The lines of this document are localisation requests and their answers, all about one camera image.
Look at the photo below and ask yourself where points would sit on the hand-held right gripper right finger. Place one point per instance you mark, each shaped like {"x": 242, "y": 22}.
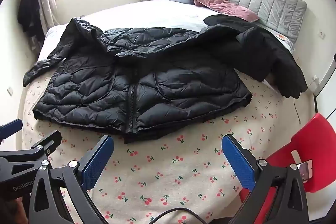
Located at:
{"x": 237, "y": 161}

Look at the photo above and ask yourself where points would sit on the black quilted puffer jacket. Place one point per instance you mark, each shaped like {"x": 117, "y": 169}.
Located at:
{"x": 105, "y": 82}

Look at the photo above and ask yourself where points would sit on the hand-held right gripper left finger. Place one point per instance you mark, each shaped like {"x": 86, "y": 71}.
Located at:
{"x": 98, "y": 161}

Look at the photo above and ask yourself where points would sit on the orange label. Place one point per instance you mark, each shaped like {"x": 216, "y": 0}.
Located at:
{"x": 281, "y": 36}

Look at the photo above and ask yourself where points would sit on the red plastic chair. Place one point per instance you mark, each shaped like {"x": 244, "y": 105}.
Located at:
{"x": 315, "y": 140}

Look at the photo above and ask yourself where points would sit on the white wall socket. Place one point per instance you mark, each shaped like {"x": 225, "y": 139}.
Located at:
{"x": 9, "y": 90}
{"x": 321, "y": 34}

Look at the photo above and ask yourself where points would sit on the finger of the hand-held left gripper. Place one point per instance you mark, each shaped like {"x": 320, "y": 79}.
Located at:
{"x": 39, "y": 151}
{"x": 10, "y": 128}

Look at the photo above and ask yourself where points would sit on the dark hanging clothes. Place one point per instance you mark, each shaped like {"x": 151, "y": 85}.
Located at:
{"x": 29, "y": 8}

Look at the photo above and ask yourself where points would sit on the black matte coat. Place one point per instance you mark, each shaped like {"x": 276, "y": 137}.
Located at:
{"x": 262, "y": 56}

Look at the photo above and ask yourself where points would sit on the cherry print blanket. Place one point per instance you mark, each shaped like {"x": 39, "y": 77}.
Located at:
{"x": 170, "y": 174}

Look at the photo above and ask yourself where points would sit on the smartphone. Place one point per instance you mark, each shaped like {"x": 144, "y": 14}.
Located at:
{"x": 305, "y": 171}

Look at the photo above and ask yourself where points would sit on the pale blue bed sheet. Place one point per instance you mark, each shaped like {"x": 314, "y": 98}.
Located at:
{"x": 157, "y": 14}

